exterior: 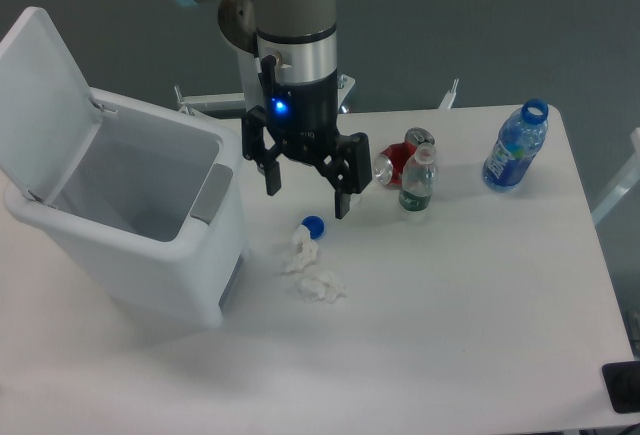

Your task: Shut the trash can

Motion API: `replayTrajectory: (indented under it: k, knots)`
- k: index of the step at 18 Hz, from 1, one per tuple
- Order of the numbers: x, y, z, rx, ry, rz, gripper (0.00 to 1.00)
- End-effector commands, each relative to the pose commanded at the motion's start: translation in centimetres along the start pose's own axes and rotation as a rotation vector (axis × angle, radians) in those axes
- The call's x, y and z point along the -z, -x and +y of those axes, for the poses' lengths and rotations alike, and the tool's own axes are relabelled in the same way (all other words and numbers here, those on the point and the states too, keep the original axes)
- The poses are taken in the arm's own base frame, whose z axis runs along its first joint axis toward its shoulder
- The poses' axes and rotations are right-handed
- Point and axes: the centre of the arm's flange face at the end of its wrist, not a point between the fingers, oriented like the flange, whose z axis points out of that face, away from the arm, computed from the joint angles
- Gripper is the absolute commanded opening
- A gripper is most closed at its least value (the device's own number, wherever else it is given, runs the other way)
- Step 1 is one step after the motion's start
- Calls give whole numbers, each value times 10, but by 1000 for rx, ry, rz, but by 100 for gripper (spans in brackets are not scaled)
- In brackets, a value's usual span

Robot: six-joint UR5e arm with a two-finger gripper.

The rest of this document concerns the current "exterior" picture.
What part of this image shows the white frame right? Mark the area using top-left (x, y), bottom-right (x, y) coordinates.
top-left (591, 128), bottom-right (639, 226)

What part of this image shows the crushed red soda can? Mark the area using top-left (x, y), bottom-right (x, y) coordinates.
top-left (373, 127), bottom-right (435, 187)

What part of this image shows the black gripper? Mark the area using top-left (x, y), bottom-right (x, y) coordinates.
top-left (241, 55), bottom-right (372, 219)

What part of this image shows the crumpled white tissue lower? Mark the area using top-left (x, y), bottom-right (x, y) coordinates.
top-left (295, 270), bottom-right (347, 304)

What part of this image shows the white trash can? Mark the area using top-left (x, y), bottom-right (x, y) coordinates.
top-left (1, 7), bottom-right (248, 328)

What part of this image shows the blue bottle cap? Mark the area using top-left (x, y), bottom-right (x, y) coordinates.
top-left (301, 215), bottom-right (326, 240)

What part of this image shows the small clear green-label bottle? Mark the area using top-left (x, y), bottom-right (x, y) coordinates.
top-left (399, 142), bottom-right (437, 213)

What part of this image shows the crumpled white tissue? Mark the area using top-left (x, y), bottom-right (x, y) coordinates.
top-left (295, 270), bottom-right (347, 304)
top-left (282, 225), bottom-right (319, 275)

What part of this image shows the black device at edge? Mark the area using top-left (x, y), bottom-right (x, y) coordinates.
top-left (602, 361), bottom-right (639, 414)

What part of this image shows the clear bottle cap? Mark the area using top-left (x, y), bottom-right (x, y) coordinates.
top-left (350, 194), bottom-right (362, 206)

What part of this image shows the crumpled white tissue upper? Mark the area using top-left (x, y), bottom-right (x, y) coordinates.
top-left (282, 225), bottom-right (319, 275)

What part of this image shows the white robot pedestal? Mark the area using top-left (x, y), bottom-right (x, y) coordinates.
top-left (176, 0), bottom-right (337, 114)

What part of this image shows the large blue drink bottle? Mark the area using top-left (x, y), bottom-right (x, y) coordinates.
top-left (482, 98), bottom-right (549, 192)

